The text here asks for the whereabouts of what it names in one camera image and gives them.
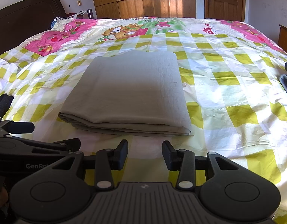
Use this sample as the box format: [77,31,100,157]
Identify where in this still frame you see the wooden nightstand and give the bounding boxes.
[278,24,287,57]

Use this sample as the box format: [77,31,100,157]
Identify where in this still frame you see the wooden door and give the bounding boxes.
[204,0,246,22]

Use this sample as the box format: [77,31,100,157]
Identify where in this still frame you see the black fuzzy cloth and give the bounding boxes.
[0,94,14,117]

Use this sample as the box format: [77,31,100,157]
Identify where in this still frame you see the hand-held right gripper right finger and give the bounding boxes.
[162,140,239,190]

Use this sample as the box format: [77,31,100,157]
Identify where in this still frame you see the wooden wardrobe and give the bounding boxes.
[90,0,196,19]

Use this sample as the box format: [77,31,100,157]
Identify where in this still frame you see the dark wooden headboard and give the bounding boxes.
[0,0,67,59]

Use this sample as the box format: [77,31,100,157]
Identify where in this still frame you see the printed checked quilt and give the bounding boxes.
[0,16,287,224]

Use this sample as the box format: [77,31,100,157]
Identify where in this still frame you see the white cable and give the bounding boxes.
[53,16,73,32]

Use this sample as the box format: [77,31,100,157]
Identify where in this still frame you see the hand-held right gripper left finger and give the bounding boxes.
[50,139,129,190]

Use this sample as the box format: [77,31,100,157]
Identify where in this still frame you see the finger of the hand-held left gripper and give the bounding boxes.
[0,117,35,137]
[20,138,81,156]

